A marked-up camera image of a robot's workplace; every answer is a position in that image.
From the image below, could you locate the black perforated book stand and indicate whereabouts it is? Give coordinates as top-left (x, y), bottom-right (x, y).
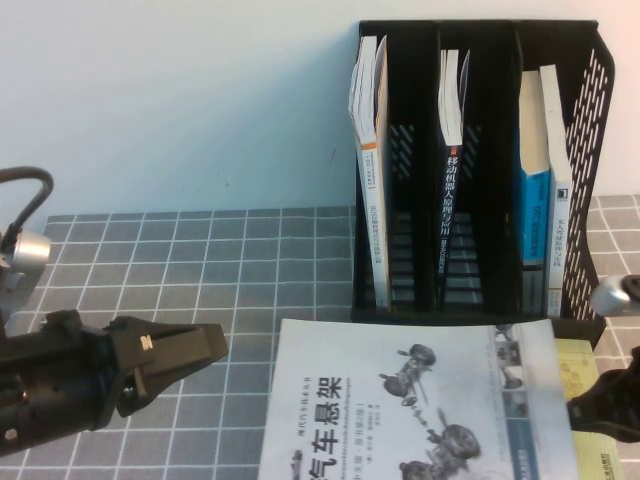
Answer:
top-left (349, 19), bottom-right (615, 346)

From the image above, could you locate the dark blue robotics book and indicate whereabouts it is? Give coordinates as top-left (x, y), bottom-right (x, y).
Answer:
top-left (437, 48), bottom-right (474, 312)

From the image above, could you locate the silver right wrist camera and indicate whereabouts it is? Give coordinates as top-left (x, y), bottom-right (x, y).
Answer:
top-left (588, 273), bottom-right (640, 318)

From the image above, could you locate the white spine book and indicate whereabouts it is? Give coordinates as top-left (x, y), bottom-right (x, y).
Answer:
top-left (538, 64), bottom-right (574, 319)

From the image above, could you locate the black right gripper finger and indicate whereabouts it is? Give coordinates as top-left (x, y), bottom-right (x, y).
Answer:
top-left (566, 367), bottom-right (640, 447)

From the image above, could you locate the yellow mechanical design book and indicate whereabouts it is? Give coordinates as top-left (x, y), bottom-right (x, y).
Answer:
top-left (553, 338), bottom-right (624, 480)

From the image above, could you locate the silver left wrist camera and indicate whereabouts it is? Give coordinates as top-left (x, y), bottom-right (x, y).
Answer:
top-left (0, 229), bottom-right (55, 302)

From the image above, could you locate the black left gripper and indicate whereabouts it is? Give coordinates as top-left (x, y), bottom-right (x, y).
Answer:
top-left (19, 308), bottom-right (228, 442)

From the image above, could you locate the bright blue spine book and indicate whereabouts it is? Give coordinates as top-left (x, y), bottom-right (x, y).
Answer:
top-left (517, 69), bottom-right (555, 316)

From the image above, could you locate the car suspension paperback book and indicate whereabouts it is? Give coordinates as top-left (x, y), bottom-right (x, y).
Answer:
top-left (257, 317), bottom-right (577, 480)

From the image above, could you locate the grey checked tablecloth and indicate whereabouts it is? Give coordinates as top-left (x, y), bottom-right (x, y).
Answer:
top-left (0, 193), bottom-right (640, 480)

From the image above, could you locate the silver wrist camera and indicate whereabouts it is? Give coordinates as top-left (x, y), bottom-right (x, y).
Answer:
top-left (588, 273), bottom-right (640, 318)
top-left (0, 229), bottom-right (55, 302)

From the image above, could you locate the white and orange book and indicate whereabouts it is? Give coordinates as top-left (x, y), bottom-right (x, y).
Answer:
top-left (348, 33), bottom-right (394, 314)

